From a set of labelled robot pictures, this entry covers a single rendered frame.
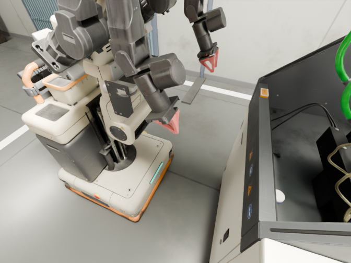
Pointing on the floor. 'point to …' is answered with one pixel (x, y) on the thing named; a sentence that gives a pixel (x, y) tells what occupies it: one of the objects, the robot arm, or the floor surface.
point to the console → (249, 255)
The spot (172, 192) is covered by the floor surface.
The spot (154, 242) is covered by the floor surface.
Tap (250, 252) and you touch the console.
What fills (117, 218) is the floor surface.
